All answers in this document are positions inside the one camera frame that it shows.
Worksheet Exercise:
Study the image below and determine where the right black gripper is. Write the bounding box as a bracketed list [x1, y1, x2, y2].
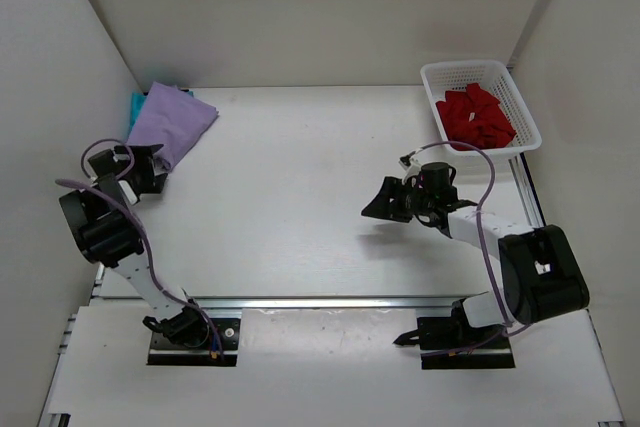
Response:
[364, 177, 435, 224]

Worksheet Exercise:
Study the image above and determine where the lilac t shirt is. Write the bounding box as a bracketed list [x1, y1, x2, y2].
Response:
[126, 82, 219, 172]

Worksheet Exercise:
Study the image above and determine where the teal t shirt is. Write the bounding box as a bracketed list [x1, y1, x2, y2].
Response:
[128, 86, 195, 143]

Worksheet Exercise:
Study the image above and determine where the red t shirt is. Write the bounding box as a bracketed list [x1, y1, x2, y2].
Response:
[436, 83, 516, 150]

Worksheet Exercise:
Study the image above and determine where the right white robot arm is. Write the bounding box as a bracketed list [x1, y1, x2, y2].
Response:
[361, 160, 590, 347]

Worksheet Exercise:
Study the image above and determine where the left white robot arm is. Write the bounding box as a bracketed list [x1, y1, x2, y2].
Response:
[57, 141, 210, 347]

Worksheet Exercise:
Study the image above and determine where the white plastic basket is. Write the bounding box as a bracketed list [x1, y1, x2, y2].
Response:
[420, 60, 542, 159]

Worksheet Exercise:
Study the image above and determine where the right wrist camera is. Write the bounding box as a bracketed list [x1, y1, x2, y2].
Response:
[399, 150, 422, 171]

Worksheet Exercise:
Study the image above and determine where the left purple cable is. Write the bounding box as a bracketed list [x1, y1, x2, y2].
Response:
[54, 138, 224, 363]

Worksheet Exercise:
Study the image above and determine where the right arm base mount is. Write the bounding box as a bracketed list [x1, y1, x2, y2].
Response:
[393, 300, 516, 370]

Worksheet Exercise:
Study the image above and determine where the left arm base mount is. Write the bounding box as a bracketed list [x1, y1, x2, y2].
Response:
[143, 308, 241, 367]

